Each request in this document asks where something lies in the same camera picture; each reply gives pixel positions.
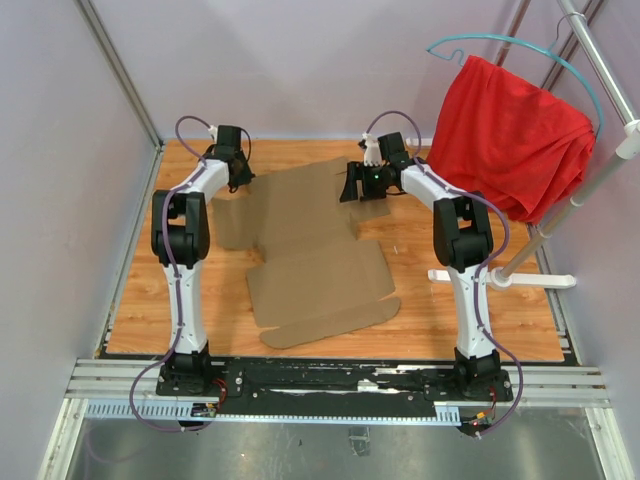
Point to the white clothes rack stand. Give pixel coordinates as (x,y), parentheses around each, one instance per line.
(438,187)

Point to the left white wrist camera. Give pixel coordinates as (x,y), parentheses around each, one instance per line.
(214,132)

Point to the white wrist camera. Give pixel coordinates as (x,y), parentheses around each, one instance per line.
(372,156)
(214,132)

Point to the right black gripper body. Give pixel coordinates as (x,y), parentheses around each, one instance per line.
(374,183)

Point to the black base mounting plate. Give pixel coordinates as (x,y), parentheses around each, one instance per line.
(335,388)

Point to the aluminium rail frame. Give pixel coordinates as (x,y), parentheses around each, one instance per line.
(128,417)

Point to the red cloth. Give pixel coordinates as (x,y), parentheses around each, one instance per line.
(520,146)

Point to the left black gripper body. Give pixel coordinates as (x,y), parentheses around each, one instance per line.
(246,173)

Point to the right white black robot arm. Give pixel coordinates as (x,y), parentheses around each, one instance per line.
(462,241)

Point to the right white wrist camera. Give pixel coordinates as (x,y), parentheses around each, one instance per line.
(372,156)

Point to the brown cardboard box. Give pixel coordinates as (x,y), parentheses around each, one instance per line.
(317,278)

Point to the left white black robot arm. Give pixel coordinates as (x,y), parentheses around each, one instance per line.
(180,239)

